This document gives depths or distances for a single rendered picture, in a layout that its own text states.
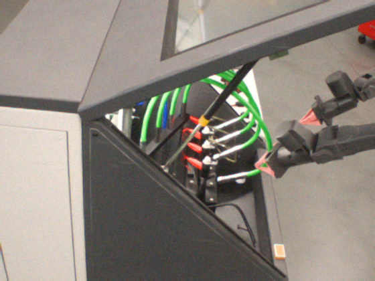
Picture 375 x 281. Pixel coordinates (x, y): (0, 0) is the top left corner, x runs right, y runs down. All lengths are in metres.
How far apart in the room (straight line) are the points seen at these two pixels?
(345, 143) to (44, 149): 0.69
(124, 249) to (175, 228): 0.16
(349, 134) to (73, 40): 0.72
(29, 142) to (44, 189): 0.14
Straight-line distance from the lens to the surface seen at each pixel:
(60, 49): 1.23
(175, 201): 1.16
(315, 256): 2.89
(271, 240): 1.54
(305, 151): 1.24
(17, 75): 1.12
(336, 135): 1.22
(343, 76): 1.52
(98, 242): 1.29
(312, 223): 3.08
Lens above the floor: 2.04
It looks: 36 degrees down
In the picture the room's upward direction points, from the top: 8 degrees clockwise
